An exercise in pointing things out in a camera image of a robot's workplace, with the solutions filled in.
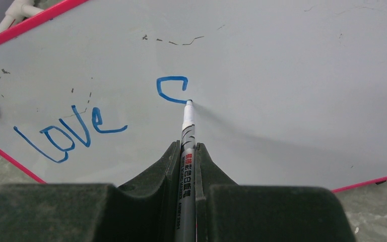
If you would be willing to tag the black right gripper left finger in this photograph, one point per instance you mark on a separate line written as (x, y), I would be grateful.
(142, 209)

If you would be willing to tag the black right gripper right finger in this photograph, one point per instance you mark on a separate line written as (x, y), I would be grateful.
(227, 211)

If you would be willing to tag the white blue whiteboard marker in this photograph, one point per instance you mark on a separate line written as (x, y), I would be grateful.
(185, 225)

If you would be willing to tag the pink-framed whiteboard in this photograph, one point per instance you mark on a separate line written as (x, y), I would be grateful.
(285, 92)

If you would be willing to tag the white PVC pipe frame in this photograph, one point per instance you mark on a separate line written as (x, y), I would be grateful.
(17, 11)

